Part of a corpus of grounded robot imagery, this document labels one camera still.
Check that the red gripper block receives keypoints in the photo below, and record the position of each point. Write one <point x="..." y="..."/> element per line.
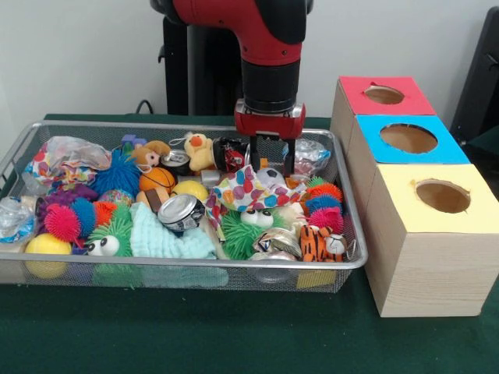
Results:
<point x="269" y="122"/>

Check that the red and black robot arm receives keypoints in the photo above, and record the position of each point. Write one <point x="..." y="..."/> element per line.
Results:
<point x="269" y="39"/>

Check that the wooden box with three holes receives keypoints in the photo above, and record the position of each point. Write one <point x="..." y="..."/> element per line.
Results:
<point x="429" y="272"/>

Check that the small soccer ball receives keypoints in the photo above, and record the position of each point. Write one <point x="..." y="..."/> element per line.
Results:
<point x="271" y="177"/>

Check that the crushed red cola can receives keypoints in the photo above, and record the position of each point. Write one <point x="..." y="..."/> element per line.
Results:
<point x="232" y="154"/>

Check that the polka-dot crumpled cloth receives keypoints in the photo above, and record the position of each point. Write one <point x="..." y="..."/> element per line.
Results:
<point x="249" y="192"/>

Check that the yellow duck plush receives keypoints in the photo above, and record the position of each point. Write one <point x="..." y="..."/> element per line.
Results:
<point x="197" y="150"/>

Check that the plain yellow ball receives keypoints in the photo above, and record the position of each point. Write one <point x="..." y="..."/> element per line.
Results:
<point x="191" y="191"/>

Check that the orange tiger plush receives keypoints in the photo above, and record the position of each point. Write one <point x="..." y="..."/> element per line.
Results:
<point x="313" y="243"/>

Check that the crushed silver can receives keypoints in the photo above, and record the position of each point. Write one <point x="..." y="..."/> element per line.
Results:
<point x="179" y="210"/>

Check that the small orange basketball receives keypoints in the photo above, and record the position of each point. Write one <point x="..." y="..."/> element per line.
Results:
<point x="157" y="180"/>

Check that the mint green cloth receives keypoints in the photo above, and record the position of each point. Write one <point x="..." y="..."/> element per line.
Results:
<point x="156" y="237"/>

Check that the blue spiky ball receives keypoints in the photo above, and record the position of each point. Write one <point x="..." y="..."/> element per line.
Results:
<point x="115" y="173"/>

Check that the dark green side tablecloth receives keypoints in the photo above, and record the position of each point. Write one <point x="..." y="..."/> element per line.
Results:
<point x="489" y="150"/>

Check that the black upright panel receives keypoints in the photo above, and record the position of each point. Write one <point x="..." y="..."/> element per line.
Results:
<point x="479" y="78"/>

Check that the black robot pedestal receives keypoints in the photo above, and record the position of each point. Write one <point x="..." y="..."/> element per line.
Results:
<point x="210" y="70"/>

